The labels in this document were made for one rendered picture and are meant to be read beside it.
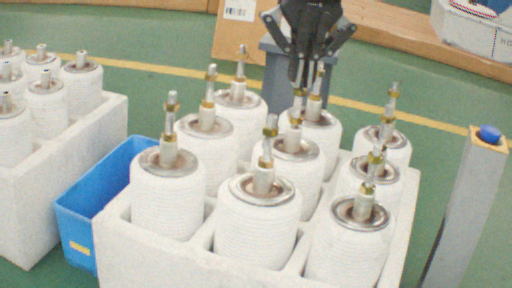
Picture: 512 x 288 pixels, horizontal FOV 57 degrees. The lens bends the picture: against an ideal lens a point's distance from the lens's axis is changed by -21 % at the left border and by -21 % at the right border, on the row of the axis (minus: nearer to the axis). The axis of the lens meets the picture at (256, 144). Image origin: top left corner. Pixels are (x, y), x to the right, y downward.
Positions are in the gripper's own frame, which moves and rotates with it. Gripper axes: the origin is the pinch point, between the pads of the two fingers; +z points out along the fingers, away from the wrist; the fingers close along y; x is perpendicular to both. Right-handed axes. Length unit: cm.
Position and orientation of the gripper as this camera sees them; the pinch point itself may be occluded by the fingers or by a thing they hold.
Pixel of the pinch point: (302, 71)
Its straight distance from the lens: 72.5
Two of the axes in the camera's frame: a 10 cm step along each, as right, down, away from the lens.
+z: -1.2, 8.9, 4.3
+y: 9.6, 0.0, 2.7
